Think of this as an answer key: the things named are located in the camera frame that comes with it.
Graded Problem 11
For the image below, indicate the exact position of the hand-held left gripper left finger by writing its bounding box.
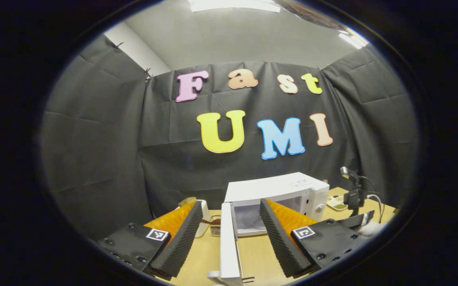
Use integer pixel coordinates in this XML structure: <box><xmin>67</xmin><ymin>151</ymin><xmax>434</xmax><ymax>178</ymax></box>
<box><xmin>98</xmin><ymin>200</ymin><xmax>204</xmax><ymax>278</ymax></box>

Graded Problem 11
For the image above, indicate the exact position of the small ceiling light panel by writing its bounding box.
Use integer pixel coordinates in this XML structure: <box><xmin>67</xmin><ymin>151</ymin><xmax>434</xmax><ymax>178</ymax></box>
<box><xmin>338</xmin><ymin>31</ymin><xmax>369</xmax><ymax>49</ymax></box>

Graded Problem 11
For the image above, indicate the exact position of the white divided dish with beans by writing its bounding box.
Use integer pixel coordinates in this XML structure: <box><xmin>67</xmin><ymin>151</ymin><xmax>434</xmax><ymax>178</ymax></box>
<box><xmin>328</xmin><ymin>195</ymin><xmax>349</xmax><ymax>211</ymax></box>

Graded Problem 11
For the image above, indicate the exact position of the white microwave oven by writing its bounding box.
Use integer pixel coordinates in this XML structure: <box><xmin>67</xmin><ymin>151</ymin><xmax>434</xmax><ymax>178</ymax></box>
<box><xmin>208</xmin><ymin>172</ymin><xmax>330</xmax><ymax>286</ymax></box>

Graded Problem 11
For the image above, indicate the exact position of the large ceiling light panel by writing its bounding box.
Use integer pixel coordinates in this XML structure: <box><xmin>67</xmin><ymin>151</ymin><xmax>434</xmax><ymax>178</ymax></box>
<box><xmin>189</xmin><ymin>0</ymin><xmax>281</xmax><ymax>12</ymax></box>

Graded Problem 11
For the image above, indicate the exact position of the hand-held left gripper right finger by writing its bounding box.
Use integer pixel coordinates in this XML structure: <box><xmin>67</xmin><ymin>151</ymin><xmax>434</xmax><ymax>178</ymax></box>
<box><xmin>260</xmin><ymin>199</ymin><xmax>369</xmax><ymax>278</ymax></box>

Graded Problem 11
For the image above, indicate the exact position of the black backdrop cloth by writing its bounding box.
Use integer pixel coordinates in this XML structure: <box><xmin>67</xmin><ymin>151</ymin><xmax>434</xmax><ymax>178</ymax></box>
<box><xmin>40</xmin><ymin>34</ymin><xmax>418</xmax><ymax>241</ymax></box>

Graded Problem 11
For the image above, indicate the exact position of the white toaster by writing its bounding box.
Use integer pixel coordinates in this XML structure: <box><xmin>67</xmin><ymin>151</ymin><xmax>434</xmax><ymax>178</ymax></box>
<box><xmin>195</xmin><ymin>200</ymin><xmax>211</xmax><ymax>238</ymax></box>

